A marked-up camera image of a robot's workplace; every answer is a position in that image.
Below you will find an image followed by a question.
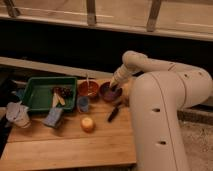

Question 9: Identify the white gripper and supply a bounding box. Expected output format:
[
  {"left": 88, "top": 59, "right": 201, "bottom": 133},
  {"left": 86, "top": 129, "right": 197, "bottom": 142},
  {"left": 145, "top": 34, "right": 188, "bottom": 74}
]
[{"left": 110, "top": 69, "right": 129, "bottom": 87}]

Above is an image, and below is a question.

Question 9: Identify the purple bowl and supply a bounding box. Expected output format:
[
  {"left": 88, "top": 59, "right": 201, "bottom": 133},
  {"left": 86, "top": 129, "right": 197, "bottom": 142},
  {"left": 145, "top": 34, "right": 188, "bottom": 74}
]
[{"left": 99, "top": 82, "right": 122, "bottom": 102}]

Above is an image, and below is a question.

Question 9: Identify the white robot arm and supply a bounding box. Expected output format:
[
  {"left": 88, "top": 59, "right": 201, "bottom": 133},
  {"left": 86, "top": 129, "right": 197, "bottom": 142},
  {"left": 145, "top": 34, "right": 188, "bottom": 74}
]
[{"left": 110, "top": 51, "right": 213, "bottom": 171}]

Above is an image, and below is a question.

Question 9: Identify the spoon in orange bowl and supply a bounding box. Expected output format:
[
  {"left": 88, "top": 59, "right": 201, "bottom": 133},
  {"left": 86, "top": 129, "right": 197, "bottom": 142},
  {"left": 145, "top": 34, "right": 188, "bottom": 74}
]
[{"left": 86, "top": 74, "right": 91, "bottom": 96}]

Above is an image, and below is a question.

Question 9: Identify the orange bowl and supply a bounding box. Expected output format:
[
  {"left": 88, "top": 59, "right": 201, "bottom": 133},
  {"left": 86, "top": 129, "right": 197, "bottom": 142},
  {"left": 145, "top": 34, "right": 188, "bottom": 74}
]
[{"left": 78, "top": 81, "right": 99, "bottom": 98}]

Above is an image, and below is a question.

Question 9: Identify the blue cup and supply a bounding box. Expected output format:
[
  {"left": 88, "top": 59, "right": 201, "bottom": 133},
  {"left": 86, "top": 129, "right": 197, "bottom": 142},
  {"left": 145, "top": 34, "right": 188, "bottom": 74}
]
[{"left": 77, "top": 96, "right": 89, "bottom": 113}]

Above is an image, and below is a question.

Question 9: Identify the orange apple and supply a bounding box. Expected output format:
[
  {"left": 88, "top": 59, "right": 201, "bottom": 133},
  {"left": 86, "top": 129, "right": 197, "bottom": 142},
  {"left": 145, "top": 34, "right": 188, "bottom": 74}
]
[{"left": 81, "top": 117, "right": 95, "bottom": 133}]

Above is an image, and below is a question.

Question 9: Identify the blue sponge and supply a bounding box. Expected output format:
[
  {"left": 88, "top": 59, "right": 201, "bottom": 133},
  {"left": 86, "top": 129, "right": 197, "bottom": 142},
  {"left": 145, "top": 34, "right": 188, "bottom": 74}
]
[{"left": 43, "top": 107, "right": 63, "bottom": 128}]

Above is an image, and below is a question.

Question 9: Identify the green plastic tray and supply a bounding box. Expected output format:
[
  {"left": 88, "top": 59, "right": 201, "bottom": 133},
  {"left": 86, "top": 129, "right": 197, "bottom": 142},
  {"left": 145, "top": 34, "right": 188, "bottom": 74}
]
[{"left": 22, "top": 77, "right": 77, "bottom": 113}]

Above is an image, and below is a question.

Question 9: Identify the white crumpled cloth cup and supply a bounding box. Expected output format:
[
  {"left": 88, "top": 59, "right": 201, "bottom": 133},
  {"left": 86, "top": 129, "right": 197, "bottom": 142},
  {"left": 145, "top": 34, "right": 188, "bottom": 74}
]
[{"left": 6, "top": 102, "right": 30, "bottom": 128}]

